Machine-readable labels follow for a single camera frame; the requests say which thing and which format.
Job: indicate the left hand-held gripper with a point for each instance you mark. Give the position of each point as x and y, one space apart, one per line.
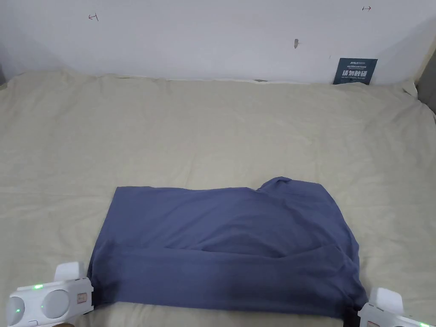
51 299

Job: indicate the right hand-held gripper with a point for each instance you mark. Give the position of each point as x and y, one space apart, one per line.
385 308

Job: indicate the dark blue shirt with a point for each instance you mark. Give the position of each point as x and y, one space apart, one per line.
218 245

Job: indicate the person's left hand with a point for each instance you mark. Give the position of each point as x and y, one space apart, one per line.
71 324

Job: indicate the bed with beige sheet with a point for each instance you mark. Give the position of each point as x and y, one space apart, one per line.
136 136

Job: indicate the grey padded headboard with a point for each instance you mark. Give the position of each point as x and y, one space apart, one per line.
428 78

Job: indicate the dark blue sign card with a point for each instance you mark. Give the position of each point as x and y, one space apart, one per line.
356 71

